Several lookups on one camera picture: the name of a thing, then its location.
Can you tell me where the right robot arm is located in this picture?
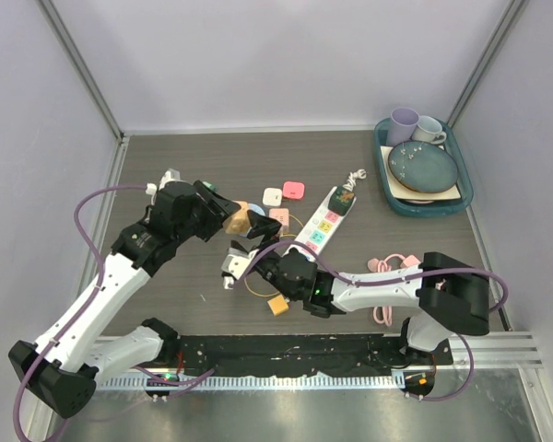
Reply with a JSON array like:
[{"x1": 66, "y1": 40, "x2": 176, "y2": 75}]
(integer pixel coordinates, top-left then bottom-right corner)
[{"x1": 222, "y1": 211, "x2": 490, "y2": 364}]

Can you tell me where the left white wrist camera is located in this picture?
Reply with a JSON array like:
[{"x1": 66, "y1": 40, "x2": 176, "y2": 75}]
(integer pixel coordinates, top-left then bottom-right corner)
[{"x1": 146, "y1": 169, "x2": 181, "y2": 196}]

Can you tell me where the purple cup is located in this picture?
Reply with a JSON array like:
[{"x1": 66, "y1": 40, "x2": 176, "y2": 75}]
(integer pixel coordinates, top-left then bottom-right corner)
[{"x1": 386, "y1": 107, "x2": 419, "y2": 146}]

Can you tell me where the pink power strip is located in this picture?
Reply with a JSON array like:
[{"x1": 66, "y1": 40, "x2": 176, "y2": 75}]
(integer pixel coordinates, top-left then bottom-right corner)
[{"x1": 400, "y1": 255, "x2": 420, "y2": 268}]

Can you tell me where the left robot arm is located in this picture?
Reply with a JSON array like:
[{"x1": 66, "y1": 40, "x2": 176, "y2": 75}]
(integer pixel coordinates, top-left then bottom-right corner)
[{"x1": 8, "y1": 180, "x2": 241, "y2": 419}]

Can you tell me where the dark blue plate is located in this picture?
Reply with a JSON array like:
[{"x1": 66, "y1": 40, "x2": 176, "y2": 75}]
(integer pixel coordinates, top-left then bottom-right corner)
[{"x1": 387, "y1": 141, "x2": 459, "y2": 193}]

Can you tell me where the dark green cube socket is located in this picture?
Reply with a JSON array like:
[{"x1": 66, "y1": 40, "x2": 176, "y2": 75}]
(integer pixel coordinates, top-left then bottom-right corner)
[{"x1": 327, "y1": 186, "x2": 356, "y2": 216}]

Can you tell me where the round light blue socket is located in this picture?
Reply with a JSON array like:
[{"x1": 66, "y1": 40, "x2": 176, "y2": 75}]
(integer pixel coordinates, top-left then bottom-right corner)
[{"x1": 240, "y1": 203, "x2": 265, "y2": 238}]

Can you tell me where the green plug adapter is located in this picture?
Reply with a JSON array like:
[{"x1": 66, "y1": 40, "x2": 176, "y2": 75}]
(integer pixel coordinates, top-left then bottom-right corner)
[{"x1": 202, "y1": 180, "x2": 217, "y2": 192}]

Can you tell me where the pink coiled cord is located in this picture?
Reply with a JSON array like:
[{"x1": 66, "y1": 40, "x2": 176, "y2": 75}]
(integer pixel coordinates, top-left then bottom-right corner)
[{"x1": 367, "y1": 252, "x2": 409, "y2": 327}]

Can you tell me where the yellow charger block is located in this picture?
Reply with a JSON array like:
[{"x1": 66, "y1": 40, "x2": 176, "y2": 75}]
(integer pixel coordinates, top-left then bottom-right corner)
[{"x1": 267, "y1": 296, "x2": 289, "y2": 316}]

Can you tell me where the red pink flat charger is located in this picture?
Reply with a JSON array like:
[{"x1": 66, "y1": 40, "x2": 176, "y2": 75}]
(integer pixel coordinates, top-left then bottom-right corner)
[{"x1": 282, "y1": 180, "x2": 305, "y2": 200}]

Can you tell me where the white multicolour power strip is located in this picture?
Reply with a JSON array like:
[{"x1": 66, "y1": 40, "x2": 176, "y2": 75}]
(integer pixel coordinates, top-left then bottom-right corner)
[{"x1": 285, "y1": 169, "x2": 367, "y2": 262}]

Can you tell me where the teal plastic tray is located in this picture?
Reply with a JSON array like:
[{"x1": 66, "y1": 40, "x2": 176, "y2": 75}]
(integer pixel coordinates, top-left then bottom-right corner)
[{"x1": 373, "y1": 118, "x2": 474, "y2": 218}]

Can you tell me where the cream square plate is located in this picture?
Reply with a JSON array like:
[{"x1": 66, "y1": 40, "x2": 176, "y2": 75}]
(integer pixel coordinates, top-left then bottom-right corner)
[{"x1": 380, "y1": 146, "x2": 461, "y2": 202}]

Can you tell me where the black mounting base plate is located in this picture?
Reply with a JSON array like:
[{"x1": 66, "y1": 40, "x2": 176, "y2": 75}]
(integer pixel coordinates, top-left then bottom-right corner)
[{"x1": 174, "y1": 333, "x2": 453, "y2": 378}]

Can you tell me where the pink cube socket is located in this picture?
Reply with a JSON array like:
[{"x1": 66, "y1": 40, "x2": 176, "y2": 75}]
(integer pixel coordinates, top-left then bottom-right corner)
[{"x1": 269, "y1": 207, "x2": 290, "y2": 236}]

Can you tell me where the grey blue mug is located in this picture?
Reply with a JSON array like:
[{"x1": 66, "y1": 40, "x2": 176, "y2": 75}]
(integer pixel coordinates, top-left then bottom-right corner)
[{"x1": 411, "y1": 115, "x2": 447, "y2": 145}]

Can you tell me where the white flat charger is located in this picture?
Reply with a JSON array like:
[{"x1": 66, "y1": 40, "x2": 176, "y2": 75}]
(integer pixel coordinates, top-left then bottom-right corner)
[{"x1": 262, "y1": 187, "x2": 283, "y2": 208}]

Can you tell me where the orange cube socket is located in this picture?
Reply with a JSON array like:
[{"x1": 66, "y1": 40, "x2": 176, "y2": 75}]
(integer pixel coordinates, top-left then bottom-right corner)
[{"x1": 223, "y1": 201, "x2": 251, "y2": 235}]

